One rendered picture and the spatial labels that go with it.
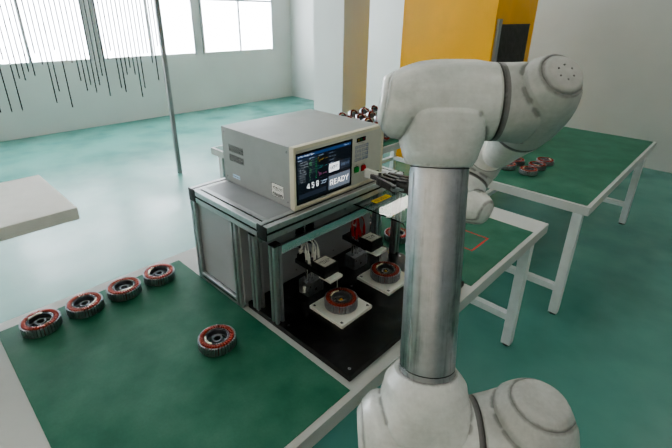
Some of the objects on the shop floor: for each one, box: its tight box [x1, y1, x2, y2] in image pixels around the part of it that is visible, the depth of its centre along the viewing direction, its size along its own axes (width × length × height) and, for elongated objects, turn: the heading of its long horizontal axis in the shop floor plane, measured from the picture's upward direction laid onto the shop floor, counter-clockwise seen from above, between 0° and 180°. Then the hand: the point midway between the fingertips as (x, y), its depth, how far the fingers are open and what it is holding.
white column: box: [313, 0, 373, 115], centre depth 514 cm, size 50×45×330 cm
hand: (373, 174), depth 146 cm, fingers closed
